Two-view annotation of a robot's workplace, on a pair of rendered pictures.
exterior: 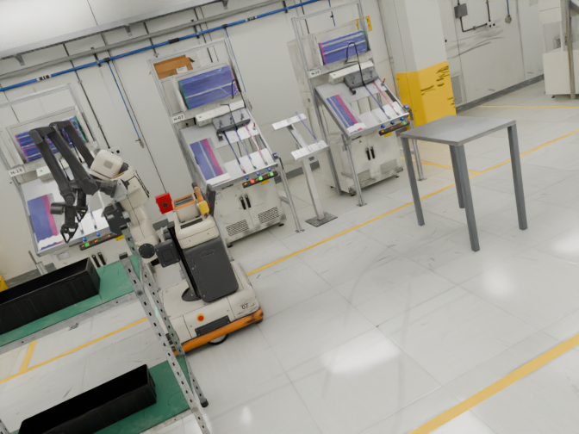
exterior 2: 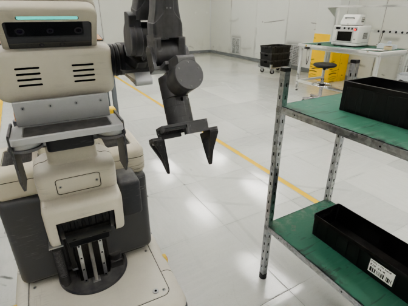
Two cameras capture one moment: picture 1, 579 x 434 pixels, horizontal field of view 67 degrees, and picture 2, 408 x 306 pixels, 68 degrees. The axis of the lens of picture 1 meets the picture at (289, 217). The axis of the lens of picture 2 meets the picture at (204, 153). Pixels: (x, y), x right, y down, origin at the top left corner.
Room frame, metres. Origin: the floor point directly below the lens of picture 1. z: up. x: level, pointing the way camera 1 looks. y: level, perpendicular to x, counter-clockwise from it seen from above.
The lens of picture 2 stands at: (2.60, 1.83, 1.29)
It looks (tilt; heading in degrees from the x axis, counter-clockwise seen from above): 25 degrees down; 255
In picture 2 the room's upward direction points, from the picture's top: straight up
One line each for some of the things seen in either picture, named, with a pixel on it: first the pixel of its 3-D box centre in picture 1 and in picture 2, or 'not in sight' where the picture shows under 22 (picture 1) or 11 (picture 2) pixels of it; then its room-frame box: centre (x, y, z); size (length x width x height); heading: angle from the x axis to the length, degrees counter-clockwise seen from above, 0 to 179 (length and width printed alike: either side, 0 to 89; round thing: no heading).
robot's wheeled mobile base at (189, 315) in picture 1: (206, 304); (98, 288); (2.80, 0.75, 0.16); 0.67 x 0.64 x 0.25; 102
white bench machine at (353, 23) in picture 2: not in sight; (351, 30); (-0.96, -2.52, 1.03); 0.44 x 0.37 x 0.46; 110
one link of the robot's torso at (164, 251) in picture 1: (156, 251); (102, 207); (2.71, 0.90, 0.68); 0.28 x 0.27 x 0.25; 12
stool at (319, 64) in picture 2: not in sight; (320, 83); (-0.34, -2.21, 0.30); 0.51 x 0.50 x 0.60; 61
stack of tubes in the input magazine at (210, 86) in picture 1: (208, 87); not in sight; (4.40, 0.37, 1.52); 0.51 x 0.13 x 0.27; 105
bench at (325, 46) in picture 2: not in sight; (345, 71); (-0.96, -2.47, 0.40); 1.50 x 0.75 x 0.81; 105
